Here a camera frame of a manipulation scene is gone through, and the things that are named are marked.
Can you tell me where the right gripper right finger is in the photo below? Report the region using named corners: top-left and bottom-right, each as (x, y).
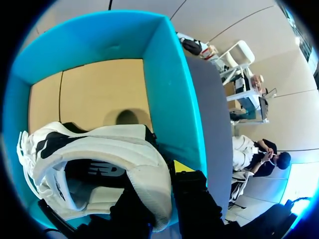
top-left (170, 159), bottom-right (223, 226)

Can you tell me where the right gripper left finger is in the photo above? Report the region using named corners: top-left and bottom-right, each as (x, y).
top-left (109, 174), bottom-right (156, 234)

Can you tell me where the white and black shoe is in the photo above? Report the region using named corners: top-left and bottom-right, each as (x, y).
top-left (16, 121), bottom-right (174, 233)

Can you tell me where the black insole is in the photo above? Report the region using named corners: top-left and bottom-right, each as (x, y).
top-left (65, 159), bottom-right (127, 180)

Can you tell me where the person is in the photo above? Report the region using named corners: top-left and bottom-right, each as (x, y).
top-left (231, 135), bottom-right (292, 178)

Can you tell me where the teal box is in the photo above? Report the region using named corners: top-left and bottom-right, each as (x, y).
top-left (1, 9), bottom-right (209, 231)

